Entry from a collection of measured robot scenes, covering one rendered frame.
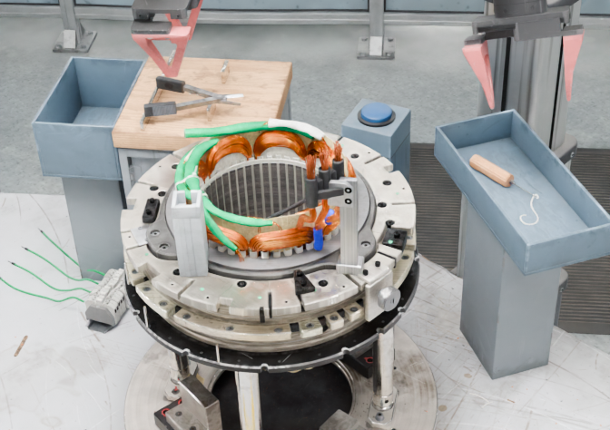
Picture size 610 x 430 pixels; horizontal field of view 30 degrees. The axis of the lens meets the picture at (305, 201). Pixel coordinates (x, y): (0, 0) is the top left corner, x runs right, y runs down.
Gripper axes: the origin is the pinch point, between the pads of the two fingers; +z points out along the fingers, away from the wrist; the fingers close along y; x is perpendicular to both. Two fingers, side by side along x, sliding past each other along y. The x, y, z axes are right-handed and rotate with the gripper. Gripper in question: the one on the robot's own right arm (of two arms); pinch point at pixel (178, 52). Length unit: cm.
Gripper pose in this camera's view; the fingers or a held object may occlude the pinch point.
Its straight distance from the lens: 142.0
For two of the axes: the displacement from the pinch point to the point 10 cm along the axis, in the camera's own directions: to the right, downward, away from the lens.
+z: 0.6, 7.6, 6.5
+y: -1.2, 6.5, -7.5
